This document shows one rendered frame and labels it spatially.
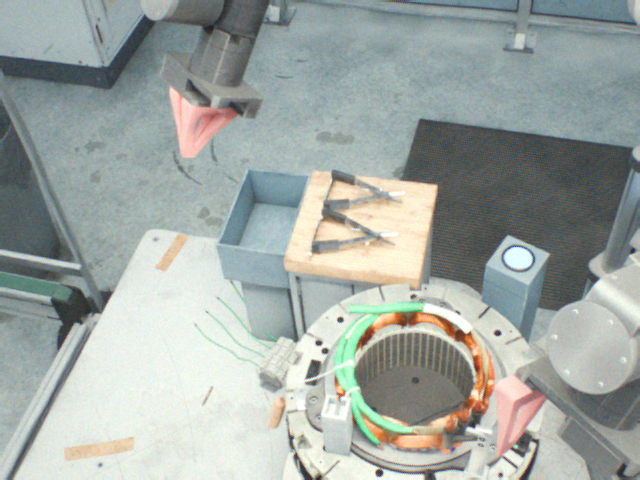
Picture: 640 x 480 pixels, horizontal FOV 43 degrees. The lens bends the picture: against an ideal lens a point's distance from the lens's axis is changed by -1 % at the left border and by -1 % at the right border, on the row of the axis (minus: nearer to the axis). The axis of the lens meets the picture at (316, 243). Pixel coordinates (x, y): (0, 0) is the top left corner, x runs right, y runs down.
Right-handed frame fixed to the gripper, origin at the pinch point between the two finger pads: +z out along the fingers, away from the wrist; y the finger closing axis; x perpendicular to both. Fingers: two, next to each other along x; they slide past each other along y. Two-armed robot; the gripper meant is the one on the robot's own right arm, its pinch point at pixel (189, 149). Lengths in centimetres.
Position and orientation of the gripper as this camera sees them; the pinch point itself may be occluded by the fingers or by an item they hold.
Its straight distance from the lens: 91.1
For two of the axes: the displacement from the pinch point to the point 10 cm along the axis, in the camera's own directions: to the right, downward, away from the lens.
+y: 6.1, 5.8, -5.4
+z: -3.6, 8.1, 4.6
